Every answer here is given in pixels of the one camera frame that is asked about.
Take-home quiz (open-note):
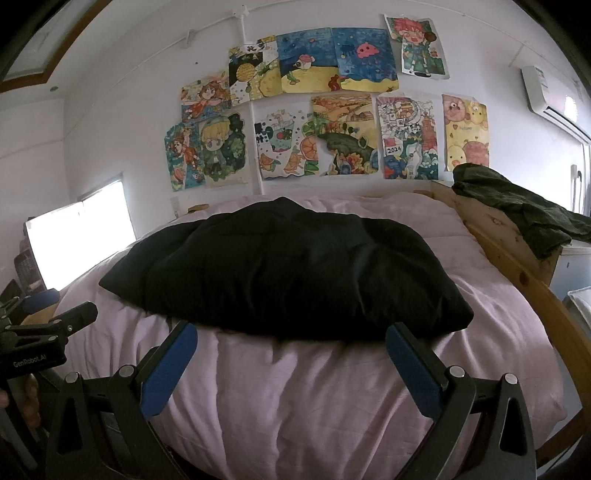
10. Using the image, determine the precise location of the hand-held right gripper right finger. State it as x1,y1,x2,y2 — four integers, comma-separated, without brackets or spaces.
385,322,539,480

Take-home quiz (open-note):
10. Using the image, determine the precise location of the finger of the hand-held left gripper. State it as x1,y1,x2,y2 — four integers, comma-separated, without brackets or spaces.
7,302,99,342
21,288,62,315

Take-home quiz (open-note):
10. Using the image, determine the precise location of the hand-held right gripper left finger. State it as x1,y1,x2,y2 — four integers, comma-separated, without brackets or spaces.
45,320,199,480

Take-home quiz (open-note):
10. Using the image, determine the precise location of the black jacket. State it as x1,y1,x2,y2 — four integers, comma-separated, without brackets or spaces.
98,196,475,344

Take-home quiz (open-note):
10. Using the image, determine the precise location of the person's left hand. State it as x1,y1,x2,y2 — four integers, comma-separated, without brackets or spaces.
0,373,46,431

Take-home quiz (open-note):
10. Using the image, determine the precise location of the bright window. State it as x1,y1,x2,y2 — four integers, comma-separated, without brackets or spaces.
24,173,138,292

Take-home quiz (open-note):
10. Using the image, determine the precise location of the pink blanket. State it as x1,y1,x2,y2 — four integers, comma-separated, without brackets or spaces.
51,191,566,480

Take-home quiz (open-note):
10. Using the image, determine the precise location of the white pillow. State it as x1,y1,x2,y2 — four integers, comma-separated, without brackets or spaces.
561,286,591,326

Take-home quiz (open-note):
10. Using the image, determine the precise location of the white cabinet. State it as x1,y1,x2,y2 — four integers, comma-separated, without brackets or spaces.
551,240,591,302

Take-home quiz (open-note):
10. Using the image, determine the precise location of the dark green garment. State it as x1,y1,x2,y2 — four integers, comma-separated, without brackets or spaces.
451,162,573,260

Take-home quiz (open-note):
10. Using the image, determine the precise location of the white air conditioner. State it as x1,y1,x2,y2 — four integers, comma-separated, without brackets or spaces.
521,65,591,145

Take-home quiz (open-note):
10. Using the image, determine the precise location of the dark wire basket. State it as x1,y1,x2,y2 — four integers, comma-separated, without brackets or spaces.
13,251,45,292

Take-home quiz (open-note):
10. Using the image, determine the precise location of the group of colourful wall drawings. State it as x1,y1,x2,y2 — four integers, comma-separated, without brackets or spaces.
164,13,490,192

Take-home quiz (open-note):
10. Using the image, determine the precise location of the wall outlet with plug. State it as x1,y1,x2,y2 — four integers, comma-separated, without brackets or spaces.
570,164,584,213

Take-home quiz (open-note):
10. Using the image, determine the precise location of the white wall cable conduit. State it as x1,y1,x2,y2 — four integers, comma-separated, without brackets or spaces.
203,4,265,195

